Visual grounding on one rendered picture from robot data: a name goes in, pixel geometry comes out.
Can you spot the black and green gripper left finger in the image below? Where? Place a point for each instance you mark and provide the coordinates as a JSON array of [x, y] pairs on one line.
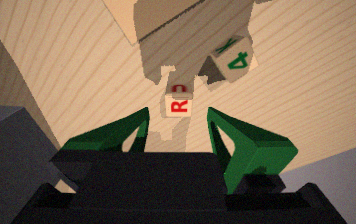
[[110, 137]]

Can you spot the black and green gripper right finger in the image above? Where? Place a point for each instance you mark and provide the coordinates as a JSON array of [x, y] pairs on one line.
[[257, 150]]

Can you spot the tan flat mat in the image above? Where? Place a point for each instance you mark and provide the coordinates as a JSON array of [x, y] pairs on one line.
[[138, 18]]

